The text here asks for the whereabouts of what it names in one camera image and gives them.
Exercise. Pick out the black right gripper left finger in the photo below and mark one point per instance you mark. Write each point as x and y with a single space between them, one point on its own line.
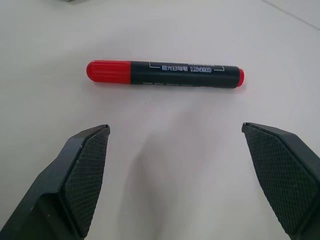
62 185

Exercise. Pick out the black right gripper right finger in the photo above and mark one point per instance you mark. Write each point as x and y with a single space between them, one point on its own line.
280 180

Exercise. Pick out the black marker with red cap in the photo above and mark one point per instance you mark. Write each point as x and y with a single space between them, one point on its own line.
165 74

